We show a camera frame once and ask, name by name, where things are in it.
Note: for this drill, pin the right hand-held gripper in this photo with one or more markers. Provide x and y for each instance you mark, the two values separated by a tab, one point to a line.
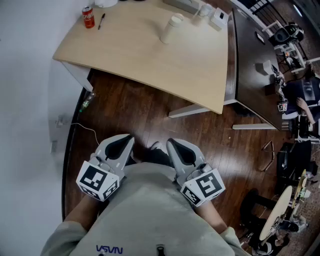
203	186

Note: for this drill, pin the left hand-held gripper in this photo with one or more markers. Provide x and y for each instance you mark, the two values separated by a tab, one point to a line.
97	178

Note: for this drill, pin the person's right forearm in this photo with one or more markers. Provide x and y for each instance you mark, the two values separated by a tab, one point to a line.
212	217

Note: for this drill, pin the person's left forearm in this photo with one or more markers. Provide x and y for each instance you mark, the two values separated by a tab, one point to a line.
83	212

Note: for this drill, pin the clear glass mug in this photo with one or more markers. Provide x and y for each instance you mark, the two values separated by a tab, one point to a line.
203	12

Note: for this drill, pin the grey cup holder tray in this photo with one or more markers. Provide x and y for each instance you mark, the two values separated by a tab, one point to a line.
182	5

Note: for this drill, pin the person's right shoe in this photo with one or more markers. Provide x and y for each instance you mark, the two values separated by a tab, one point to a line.
158	146

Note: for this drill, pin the white desk leg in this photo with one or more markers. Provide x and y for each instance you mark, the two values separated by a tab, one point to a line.
190	110

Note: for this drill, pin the green plastic bottle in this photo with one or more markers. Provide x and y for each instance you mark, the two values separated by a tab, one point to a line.
87	102

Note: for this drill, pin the person's grey shirt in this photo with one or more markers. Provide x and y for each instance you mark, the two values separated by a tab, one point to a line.
150	212

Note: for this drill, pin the white dark-table leg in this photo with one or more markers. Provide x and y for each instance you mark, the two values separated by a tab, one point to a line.
252	127

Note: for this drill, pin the black stool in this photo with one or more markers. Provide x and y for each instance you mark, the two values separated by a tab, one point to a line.
252	202

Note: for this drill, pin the white desk side panel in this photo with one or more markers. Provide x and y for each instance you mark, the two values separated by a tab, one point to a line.
77	75

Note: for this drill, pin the round wooden side table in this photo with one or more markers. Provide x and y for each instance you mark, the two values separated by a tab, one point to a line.
277	212

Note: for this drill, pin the small white box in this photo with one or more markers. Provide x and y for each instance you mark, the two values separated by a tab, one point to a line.
263	67

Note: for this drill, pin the black marker pen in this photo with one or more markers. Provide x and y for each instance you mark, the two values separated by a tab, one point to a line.
101	21

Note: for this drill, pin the red soda can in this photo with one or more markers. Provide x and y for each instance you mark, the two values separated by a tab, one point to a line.
89	17

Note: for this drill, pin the black square card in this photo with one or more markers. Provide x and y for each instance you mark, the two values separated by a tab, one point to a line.
260	37

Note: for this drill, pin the white tissue box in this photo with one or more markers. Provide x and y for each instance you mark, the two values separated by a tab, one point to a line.
220	17

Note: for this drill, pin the white kettle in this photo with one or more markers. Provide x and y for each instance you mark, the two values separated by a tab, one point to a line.
105	2

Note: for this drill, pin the black office chair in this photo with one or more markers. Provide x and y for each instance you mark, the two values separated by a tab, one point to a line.
281	35

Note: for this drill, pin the black railing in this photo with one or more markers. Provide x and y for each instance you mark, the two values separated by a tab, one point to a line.
262	10

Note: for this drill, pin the white wall charger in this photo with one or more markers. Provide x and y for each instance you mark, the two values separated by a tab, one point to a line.
62	121

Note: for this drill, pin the white wall outlet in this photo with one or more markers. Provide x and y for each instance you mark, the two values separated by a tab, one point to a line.
54	147

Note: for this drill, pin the metal chair frame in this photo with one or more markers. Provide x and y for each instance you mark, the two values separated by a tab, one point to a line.
271	155

